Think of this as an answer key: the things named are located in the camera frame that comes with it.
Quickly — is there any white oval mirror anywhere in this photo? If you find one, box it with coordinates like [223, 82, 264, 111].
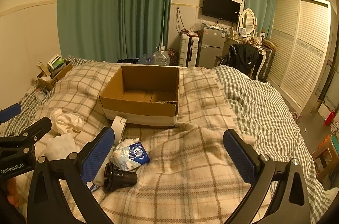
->
[239, 8, 257, 35]

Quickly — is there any black wall television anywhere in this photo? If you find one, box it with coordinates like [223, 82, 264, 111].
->
[201, 0, 241, 24]

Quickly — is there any white tissue wad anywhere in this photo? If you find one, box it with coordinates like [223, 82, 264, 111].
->
[44, 133, 78, 161]

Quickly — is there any white mop pole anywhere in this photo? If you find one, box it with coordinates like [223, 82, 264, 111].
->
[159, 1, 166, 49]

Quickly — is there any clear plastic bottle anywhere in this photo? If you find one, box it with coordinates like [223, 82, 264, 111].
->
[35, 90, 49, 102]

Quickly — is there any blue and white packet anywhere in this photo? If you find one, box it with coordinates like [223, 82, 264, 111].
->
[111, 138, 150, 171]

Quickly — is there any clear plastic bag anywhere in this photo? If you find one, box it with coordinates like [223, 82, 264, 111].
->
[189, 19, 205, 35]

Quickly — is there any wooden stool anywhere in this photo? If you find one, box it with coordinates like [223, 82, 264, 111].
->
[311, 134, 339, 183]

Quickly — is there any patterned dark bag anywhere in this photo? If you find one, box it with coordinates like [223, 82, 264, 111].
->
[167, 48, 179, 65]

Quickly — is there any green checked bedsheet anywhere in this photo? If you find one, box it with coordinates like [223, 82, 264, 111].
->
[0, 55, 327, 224]

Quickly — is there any brown suitcase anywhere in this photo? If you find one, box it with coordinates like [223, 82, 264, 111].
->
[258, 39, 276, 82]

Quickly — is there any white tape roll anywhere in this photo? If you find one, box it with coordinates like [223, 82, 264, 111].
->
[111, 115, 128, 145]

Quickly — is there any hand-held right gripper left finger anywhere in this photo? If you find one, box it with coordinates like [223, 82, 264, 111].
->
[26, 127, 115, 224]

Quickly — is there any red fire extinguisher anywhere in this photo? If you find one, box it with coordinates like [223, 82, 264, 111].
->
[324, 109, 337, 126]

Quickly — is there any beige plaid blanket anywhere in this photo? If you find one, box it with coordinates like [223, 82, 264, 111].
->
[33, 62, 274, 224]

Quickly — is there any person's left hand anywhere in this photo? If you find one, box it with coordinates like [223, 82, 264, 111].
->
[7, 178, 21, 207]

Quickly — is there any green carton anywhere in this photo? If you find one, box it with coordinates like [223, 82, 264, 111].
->
[47, 59, 67, 71]

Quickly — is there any crumpled white cloth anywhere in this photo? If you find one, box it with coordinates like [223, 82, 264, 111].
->
[50, 109, 84, 134]

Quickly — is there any white dressing table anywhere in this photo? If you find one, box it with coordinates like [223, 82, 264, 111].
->
[227, 36, 267, 81]

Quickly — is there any white louvered wardrobe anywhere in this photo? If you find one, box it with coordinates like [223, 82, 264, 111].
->
[265, 0, 333, 115]

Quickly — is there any black jacket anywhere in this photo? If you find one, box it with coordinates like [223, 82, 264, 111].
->
[227, 43, 260, 77]

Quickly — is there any white cylindrical bottle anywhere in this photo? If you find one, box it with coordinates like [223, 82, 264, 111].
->
[92, 146, 113, 187]

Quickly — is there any open brown cardboard box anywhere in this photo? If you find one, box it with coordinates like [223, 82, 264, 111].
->
[99, 65, 181, 129]

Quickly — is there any large clear water jug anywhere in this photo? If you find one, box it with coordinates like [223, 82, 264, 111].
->
[152, 46, 170, 67]

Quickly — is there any small cardboard box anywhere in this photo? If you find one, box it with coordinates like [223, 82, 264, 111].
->
[36, 61, 74, 92]

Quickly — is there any silver small fridge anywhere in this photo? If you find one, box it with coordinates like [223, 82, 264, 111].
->
[197, 26, 227, 69]

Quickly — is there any white ribbed suitcase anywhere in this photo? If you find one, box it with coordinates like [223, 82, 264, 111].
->
[178, 34, 200, 68]

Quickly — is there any black plastic cup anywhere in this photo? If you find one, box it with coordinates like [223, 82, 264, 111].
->
[103, 161, 138, 193]

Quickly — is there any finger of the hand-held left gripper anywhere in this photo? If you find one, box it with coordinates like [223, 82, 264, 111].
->
[0, 104, 22, 123]
[0, 117, 52, 159]

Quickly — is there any wide green curtain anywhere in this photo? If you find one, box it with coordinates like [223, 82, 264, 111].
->
[56, 0, 176, 64]

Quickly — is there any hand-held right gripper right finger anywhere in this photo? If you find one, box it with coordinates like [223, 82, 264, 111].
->
[223, 129, 310, 224]

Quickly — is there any narrow green curtain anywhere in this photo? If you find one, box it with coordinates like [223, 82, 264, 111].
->
[243, 0, 278, 40]

